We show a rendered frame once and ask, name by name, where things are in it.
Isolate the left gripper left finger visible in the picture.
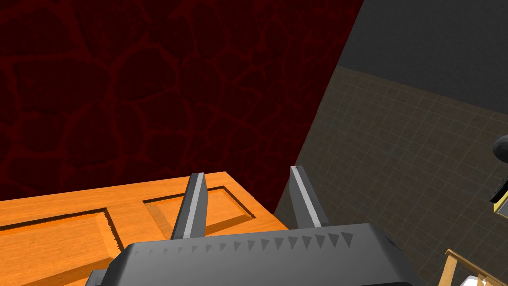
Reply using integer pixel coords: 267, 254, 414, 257
170, 172, 209, 241

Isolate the light wooden chair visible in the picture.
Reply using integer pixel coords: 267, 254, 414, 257
438, 248, 508, 286

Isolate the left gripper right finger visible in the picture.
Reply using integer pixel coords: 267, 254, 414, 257
289, 165, 330, 230

